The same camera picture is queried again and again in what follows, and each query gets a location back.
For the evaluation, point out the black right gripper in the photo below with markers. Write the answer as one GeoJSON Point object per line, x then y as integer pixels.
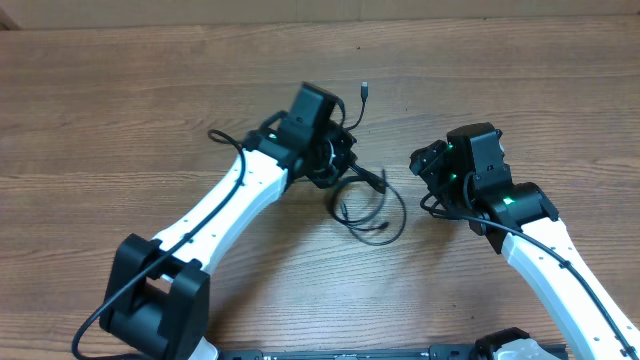
{"type": "Point", "coordinates": [430, 165]}

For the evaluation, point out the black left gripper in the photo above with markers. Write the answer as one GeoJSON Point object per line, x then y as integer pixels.
{"type": "Point", "coordinates": [347, 156]}

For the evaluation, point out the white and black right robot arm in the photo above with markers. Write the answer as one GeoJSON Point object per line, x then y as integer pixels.
{"type": "Point", "coordinates": [468, 179]}

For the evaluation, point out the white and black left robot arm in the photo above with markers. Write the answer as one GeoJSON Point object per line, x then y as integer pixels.
{"type": "Point", "coordinates": [157, 297]}

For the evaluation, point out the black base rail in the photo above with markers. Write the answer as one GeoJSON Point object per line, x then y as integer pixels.
{"type": "Point", "coordinates": [434, 352]}

